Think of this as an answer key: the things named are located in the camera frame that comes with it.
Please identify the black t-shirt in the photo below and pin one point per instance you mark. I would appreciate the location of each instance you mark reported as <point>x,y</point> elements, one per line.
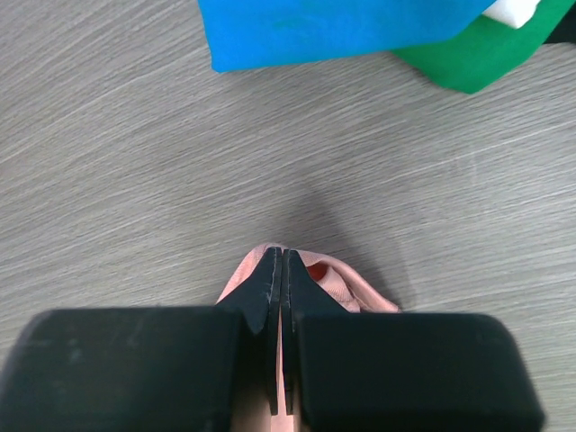
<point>564,32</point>

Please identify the pink t-shirt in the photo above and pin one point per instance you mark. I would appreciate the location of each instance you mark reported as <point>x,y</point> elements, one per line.
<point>341,281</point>

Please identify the green t-shirt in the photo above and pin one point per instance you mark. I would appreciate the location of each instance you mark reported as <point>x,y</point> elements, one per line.
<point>485,51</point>

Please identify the white t-shirt on pile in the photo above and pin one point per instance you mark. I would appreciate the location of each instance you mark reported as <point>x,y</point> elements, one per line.
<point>513,13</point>

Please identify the blue t-shirt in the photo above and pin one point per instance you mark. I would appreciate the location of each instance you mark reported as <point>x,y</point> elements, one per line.
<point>244,34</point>

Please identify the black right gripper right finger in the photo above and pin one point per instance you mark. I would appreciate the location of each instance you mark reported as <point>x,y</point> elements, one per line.
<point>398,371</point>

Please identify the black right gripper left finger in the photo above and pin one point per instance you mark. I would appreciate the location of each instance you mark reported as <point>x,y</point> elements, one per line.
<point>187,368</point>

